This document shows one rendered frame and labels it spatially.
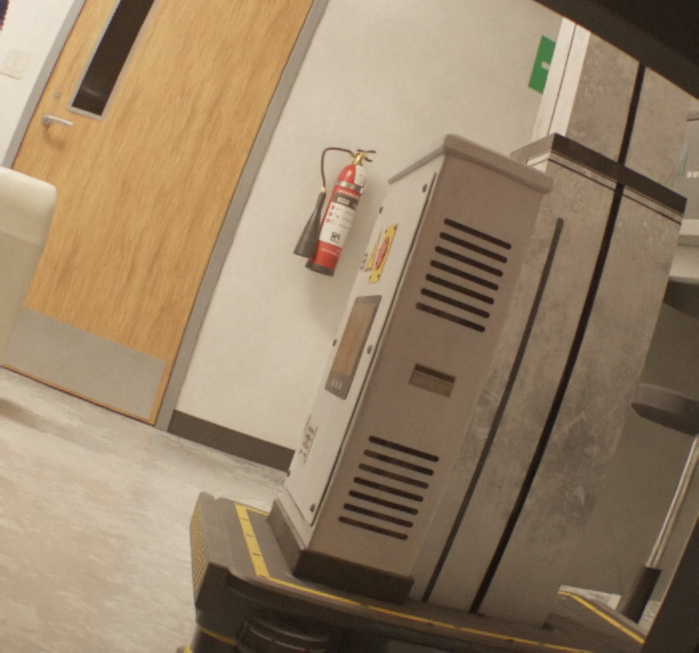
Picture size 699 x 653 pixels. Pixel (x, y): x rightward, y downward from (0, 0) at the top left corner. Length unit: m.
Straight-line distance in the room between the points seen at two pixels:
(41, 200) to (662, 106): 2.30
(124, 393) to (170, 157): 0.96
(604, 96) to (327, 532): 0.53
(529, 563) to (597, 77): 0.51
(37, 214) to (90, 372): 1.44
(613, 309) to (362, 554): 0.35
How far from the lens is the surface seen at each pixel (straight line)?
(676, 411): 1.87
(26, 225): 3.19
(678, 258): 1.94
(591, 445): 1.12
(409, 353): 1.00
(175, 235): 4.53
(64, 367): 4.50
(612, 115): 1.16
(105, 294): 4.50
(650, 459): 2.30
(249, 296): 4.59
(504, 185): 1.02
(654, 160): 1.17
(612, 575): 2.33
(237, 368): 4.60
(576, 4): 0.38
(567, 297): 1.10
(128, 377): 4.53
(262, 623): 0.99
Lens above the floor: 0.47
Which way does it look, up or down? 2 degrees up
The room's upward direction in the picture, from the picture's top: 19 degrees clockwise
